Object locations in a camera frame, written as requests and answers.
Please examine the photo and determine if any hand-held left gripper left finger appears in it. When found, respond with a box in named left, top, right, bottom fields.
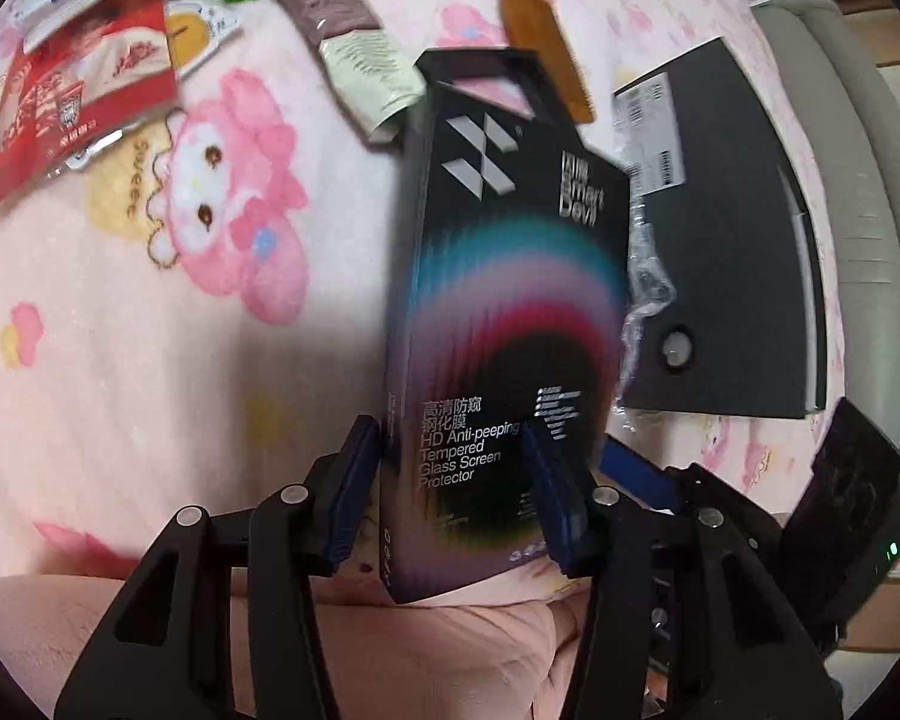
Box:
left=54, top=414, right=382, bottom=720

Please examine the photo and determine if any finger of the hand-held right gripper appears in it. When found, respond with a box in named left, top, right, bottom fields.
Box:
left=602, top=436, right=785, bottom=541

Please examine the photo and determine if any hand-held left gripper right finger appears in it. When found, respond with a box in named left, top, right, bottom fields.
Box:
left=520, top=431, right=845, bottom=720

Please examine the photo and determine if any black screen protector box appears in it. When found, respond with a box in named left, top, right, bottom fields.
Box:
left=379, top=86, right=632, bottom=607

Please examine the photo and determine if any large black box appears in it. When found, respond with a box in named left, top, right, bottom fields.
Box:
left=611, top=36, right=827, bottom=419

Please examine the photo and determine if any red printed packet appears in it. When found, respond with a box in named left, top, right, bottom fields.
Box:
left=0, top=0, right=181, bottom=212

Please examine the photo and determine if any plain pink cloth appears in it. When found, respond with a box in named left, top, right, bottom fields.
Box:
left=0, top=574, right=593, bottom=720

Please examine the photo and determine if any pink printed blanket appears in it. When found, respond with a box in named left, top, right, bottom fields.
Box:
left=0, top=0, right=848, bottom=616

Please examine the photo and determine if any wooden comb with tassel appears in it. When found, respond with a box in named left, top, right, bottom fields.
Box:
left=499, top=0, right=597, bottom=125

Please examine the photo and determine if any hand cream tube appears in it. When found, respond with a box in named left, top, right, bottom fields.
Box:
left=266, top=0, right=428, bottom=143

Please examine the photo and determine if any cartoon sticker packet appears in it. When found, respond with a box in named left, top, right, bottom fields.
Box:
left=163, top=0, right=242, bottom=80

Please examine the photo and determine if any grey padded bed frame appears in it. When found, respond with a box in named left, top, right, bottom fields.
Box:
left=750, top=0, right=900, bottom=406

